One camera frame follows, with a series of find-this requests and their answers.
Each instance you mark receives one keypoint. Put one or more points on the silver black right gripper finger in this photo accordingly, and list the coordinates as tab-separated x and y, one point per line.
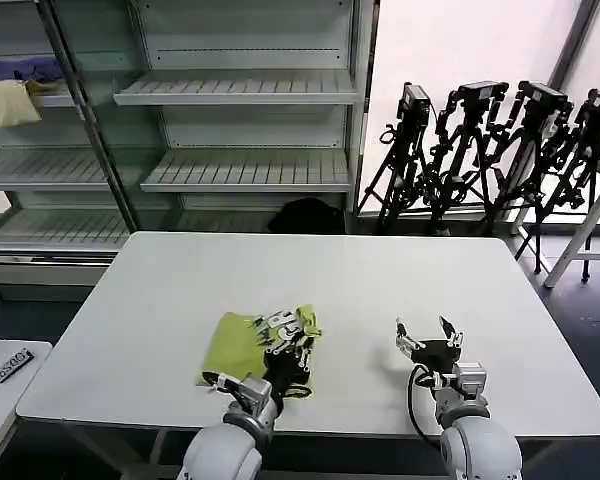
407	342
455	340

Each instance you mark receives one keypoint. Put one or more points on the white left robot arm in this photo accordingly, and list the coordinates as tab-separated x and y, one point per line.
220	450

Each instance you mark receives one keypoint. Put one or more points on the yellow-green shirt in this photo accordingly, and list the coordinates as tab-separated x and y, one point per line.
230	340

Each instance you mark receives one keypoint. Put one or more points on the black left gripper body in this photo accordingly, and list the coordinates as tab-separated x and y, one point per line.
285	372

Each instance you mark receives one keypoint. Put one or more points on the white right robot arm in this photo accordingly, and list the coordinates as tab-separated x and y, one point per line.
480	445

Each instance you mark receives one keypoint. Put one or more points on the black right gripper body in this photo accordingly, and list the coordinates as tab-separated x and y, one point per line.
435	357

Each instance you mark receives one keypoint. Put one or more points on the black bag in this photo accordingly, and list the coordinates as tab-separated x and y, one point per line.
305	215

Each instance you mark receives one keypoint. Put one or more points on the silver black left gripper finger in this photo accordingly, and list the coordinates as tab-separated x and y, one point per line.
266	340
290	325

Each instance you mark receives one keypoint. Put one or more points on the white empty slatted shelf rack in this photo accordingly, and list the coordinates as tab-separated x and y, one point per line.
240	170

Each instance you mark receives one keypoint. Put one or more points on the grey shelf rack with goods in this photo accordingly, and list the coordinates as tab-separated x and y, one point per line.
55	170

